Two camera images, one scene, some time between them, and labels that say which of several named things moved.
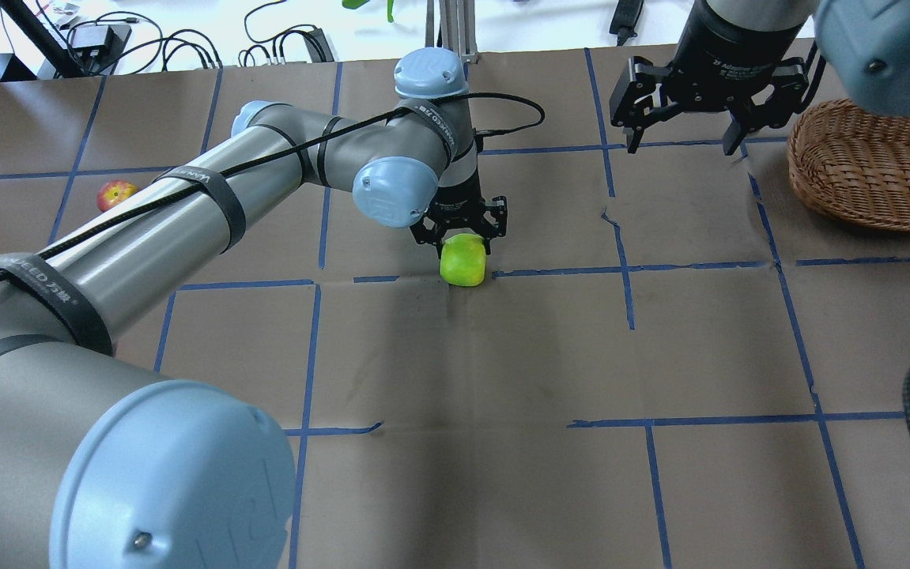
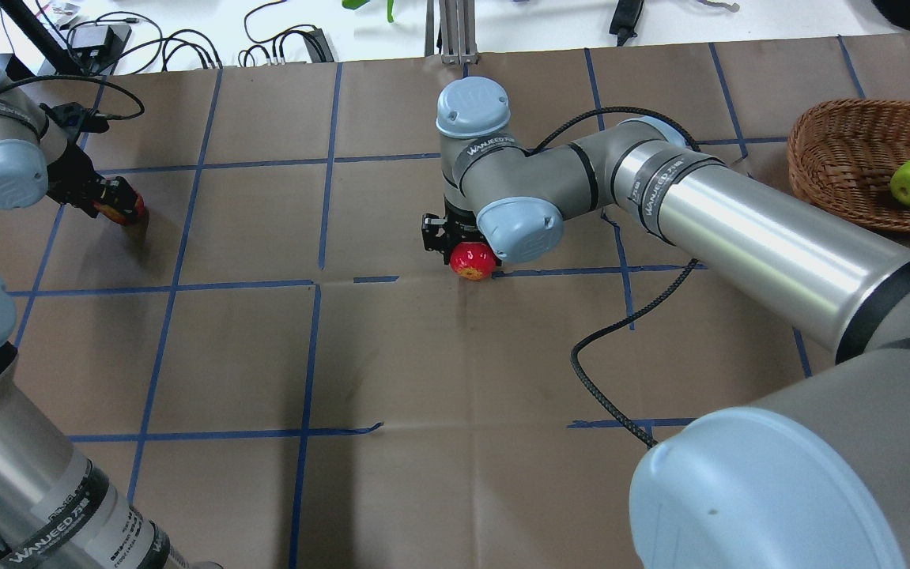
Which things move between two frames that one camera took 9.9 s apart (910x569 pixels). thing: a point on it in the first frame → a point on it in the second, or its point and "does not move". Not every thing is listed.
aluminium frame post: [458, 28] does not move
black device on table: [624, 20] does not move
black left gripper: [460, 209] → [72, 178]
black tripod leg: [61, 62] does not move
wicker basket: [902, 172] does not move
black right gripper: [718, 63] → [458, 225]
